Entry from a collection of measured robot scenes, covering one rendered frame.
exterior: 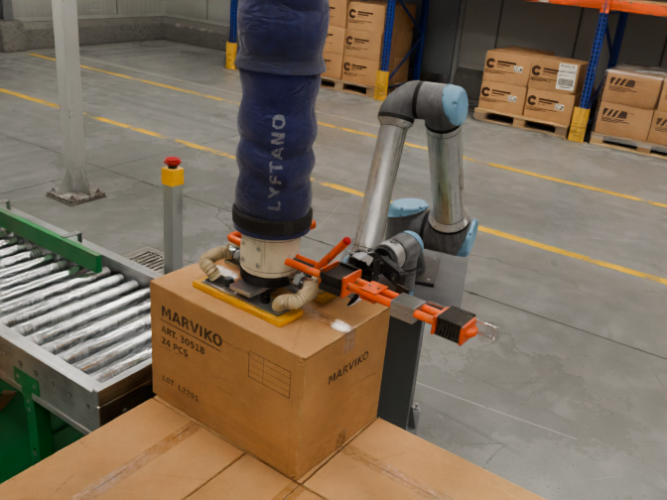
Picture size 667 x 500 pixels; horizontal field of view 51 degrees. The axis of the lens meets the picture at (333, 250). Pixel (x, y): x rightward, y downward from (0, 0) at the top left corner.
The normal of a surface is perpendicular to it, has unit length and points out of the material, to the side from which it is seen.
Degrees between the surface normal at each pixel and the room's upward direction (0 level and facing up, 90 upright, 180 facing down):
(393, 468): 0
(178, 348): 90
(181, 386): 90
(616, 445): 0
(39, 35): 90
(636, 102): 90
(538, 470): 0
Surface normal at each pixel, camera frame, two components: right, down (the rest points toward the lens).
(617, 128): -0.57, 0.29
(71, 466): 0.08, -0.91
